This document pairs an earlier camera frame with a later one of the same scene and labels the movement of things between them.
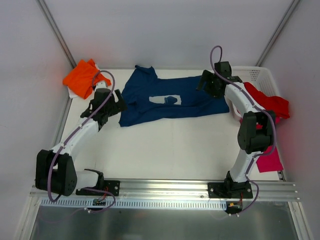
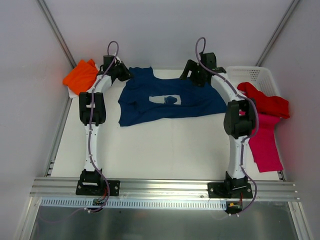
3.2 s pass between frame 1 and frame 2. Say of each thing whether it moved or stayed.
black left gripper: moved
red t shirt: stayed
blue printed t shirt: stayed
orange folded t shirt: stayed
